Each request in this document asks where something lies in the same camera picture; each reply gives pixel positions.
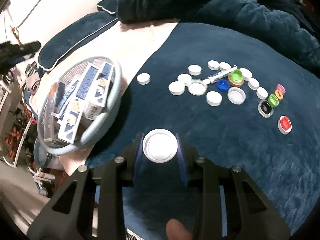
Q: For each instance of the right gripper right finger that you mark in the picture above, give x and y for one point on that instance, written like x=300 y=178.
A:
x=186 y=156

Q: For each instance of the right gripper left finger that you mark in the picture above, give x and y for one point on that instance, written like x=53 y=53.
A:
x=133 y=154

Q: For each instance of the large white lid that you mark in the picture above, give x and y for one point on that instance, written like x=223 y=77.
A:
x=160 y=145

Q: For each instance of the right hand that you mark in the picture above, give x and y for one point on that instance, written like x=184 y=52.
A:
x=175 y=230

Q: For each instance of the dark blue piped pillow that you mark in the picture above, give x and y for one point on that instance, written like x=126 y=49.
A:
x=74 y=37

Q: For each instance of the white open lid centre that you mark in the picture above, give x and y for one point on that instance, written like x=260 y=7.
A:
x=197 y=87

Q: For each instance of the white open lid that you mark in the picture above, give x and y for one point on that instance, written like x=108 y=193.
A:
x=197 y=87
x=236 y=95

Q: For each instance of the light blue mesh basket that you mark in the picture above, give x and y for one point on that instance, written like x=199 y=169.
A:
x=66 y=123

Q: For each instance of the white open lid right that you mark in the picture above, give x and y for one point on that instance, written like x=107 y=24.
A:
x=236 y=95

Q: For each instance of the blue bottle cap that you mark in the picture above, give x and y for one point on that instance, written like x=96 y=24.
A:
x=222 y=85

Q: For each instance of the white ointment tube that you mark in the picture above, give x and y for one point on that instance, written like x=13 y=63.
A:
x=217 y=76

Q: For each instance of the blue white medicine box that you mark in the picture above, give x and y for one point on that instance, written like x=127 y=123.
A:
x=86 y=81

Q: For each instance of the white cap far left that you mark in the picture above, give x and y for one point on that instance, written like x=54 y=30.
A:
x=143 y=78

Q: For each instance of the tan brown lid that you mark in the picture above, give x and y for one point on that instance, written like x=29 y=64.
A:
x=235 y=83

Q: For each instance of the black cap on clear lid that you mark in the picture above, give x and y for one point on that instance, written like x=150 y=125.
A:
x=265 y=109

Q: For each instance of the dark blue plush blanket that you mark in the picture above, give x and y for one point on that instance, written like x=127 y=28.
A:
x=284 y=166

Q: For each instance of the green bottle cap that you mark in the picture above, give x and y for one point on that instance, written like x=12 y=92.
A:
x=236 y=75

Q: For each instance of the red cap on white lid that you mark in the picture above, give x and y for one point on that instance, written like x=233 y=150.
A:
x=284 y=125

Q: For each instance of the green ribbed cap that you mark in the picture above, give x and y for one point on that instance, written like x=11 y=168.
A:
x=273 y=100

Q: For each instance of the orange small cap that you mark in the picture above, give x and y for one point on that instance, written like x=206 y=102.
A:
x=278 y=94

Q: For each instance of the pink small cap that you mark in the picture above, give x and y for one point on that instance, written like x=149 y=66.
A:
x=281 y=88

